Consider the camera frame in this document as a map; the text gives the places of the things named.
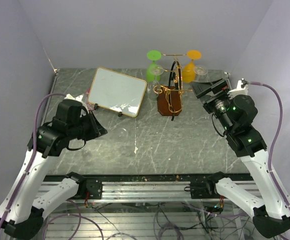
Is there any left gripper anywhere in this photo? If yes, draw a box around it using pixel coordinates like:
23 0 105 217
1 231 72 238
68 109 108 141

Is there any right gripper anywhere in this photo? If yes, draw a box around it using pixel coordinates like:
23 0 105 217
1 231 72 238
190 77 235 133

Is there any clear wine glass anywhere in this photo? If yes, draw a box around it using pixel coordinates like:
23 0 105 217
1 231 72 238
118 128 128 139
193 65 208 82
80 141 87 155
147 65 164 100

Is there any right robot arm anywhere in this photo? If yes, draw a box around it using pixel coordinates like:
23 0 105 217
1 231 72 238
190 79 290 239

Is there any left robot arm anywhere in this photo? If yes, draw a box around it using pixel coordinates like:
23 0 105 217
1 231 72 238
0 94 107 240

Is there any orange wine glass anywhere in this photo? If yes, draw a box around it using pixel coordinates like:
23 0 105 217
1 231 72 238
182 50 202 83

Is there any green wine glass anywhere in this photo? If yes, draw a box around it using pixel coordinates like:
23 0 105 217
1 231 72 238
146 50 162 82

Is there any pink card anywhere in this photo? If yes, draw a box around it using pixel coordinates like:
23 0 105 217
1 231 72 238
82 91 94 112

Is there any gold framed whiteboard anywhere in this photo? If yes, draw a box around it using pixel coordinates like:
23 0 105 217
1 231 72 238
87 67 147 118

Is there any gold wire glass rack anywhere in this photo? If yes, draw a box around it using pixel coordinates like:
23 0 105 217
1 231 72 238
157 54 186 121

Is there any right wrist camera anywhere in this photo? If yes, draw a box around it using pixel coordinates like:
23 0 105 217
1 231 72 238
228 78 249 99

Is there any aluminium rail frame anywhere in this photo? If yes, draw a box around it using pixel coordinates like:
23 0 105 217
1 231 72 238
38 174 257 201

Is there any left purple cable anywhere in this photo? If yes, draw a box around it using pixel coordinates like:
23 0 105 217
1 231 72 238
0 93 67 240

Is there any purple cable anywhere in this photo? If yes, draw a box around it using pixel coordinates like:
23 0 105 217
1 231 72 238
248 81 290 240
0 93 67 240

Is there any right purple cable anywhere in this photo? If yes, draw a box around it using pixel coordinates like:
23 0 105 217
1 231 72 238
248 81 290 240

